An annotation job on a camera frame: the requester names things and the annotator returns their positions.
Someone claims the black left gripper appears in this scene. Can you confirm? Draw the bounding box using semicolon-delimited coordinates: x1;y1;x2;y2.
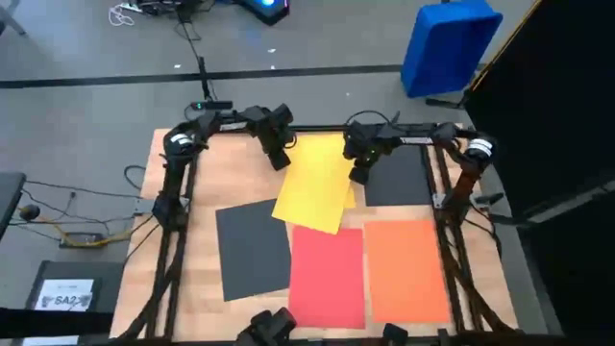
245;106;297;172

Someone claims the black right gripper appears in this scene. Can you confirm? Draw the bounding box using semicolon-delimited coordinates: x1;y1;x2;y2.
343;122;400;186

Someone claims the black paper sheet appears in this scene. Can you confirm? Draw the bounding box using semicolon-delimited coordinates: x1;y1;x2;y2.
363;143;432;207
214;198;293;303

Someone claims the orange paper sheet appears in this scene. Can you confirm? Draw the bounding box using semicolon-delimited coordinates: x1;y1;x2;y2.
363;219;453;325

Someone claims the red paper sheet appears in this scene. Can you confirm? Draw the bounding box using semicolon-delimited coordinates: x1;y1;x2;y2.
287;225;366;331

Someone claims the white paper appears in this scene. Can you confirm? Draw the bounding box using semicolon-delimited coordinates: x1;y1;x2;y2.
21;334;81;346

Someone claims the black hub green light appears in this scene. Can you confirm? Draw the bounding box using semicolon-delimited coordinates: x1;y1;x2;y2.
190;99;234;111

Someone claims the black floor tape line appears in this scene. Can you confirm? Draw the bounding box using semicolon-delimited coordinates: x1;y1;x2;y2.
0;64;405;91

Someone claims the black stand foot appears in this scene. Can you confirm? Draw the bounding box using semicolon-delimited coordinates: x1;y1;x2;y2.
425;95;470;111

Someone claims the black computer tower blue light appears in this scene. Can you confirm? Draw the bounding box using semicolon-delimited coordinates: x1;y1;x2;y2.
234;0;292;28

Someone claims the blue plastic crate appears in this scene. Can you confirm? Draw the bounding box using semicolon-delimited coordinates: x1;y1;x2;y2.
400;0;504;100

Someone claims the grey metal base bar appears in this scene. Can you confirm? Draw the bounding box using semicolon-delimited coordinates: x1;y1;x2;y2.
489;180;615;227

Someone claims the black floor power box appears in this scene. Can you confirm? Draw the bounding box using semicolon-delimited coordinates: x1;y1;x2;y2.
59;232;105;250

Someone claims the black partition panel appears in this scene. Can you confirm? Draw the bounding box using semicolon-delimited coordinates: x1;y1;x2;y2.
463;0;615;346

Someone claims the white printed label sheet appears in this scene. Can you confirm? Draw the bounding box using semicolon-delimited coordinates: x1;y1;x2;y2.
34;278;95;312

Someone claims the black bar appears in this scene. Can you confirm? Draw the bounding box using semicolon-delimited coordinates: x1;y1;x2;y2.
0;307;115;339

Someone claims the grey chair leg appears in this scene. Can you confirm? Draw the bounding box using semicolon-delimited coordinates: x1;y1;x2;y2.
0;0;28;37

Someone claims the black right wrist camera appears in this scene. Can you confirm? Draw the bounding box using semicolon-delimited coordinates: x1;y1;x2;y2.
343;123;371;154

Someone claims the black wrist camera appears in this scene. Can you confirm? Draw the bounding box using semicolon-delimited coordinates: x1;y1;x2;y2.
272;103;295;127
343;123;371;154

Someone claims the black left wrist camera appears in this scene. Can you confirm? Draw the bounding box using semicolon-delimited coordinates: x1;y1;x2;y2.
272;103;295;127

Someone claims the black metal table frame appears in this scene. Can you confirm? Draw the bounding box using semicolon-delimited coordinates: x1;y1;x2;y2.
114;110;523;346

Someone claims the black right camera cable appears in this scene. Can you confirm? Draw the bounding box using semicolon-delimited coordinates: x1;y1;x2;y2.
345;109;393;127

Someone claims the black cable cover strip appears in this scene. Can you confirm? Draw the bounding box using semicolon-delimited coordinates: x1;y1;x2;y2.
197;56;212;101

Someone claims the black clamp handle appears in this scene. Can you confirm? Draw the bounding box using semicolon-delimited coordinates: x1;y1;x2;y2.
473;191;505;206

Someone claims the black cable bundle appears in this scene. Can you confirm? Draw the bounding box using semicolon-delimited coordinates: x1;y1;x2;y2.
138;0;215;25

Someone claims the black floor cable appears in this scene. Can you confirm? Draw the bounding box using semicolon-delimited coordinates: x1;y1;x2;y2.
23;180;145;199

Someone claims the white cable coil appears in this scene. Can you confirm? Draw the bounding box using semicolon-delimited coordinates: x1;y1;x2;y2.
108;3;136;28

